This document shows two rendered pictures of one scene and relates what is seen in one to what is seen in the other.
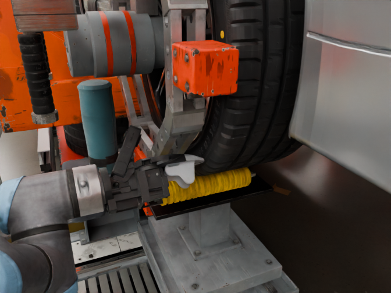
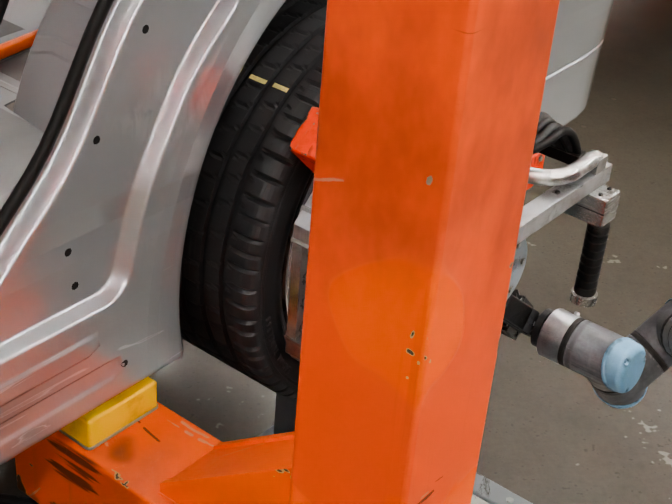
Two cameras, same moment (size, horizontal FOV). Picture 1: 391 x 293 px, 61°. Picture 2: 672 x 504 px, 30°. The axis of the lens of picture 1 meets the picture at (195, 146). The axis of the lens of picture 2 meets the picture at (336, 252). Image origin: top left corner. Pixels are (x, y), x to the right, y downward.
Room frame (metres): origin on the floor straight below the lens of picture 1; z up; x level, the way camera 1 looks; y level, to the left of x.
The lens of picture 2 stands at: (1.81, 1.53, 1.86)
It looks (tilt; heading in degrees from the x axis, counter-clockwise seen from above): 31 degrees down; 239
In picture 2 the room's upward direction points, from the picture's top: 5 degrees clockwise
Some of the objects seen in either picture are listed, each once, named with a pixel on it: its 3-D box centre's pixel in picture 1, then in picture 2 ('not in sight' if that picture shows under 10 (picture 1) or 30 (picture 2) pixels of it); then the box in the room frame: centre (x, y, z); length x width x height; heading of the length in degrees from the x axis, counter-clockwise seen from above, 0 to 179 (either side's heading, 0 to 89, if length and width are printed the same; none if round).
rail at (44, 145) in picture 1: (47, 97); not in sight; (2.33, 1.06, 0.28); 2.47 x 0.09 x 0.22; 23
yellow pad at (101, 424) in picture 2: not in sight; (92, 395); (1.35, 0.14, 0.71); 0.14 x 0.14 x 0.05; 23
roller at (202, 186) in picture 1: (204, 183); not in sight; (0.74, -0.02, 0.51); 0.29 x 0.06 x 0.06; 113
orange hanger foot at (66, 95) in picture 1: (117, 68); (177, 455); (1.29, 0.30, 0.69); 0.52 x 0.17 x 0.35; 113
